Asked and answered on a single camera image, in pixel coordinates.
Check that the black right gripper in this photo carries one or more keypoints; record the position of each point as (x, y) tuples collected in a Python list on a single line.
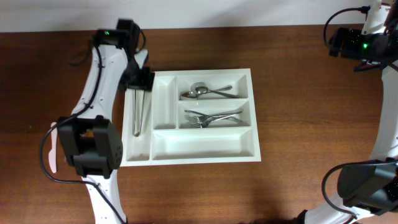
[(353, 36)]

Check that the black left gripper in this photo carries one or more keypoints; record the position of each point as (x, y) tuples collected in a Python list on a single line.
[(145, 82)]

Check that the long metal tongs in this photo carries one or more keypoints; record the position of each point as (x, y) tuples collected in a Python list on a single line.
[(138, 111)]

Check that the large metal spoon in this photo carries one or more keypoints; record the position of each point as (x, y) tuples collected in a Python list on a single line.
[(190, 95)]

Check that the metal fork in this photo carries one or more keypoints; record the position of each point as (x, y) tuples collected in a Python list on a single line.
[(203, 118), (230, 118), (196, 125)]

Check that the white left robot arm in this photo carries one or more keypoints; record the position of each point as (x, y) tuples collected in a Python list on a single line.
[(90, 141)]

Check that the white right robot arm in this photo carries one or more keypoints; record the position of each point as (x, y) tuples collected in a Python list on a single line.
[(357, 190)]

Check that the white cutlery tray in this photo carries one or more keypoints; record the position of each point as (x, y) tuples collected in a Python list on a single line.
[(167, 137)]

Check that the white plastic knife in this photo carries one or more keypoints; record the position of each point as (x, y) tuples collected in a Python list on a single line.
[(52, 156)]

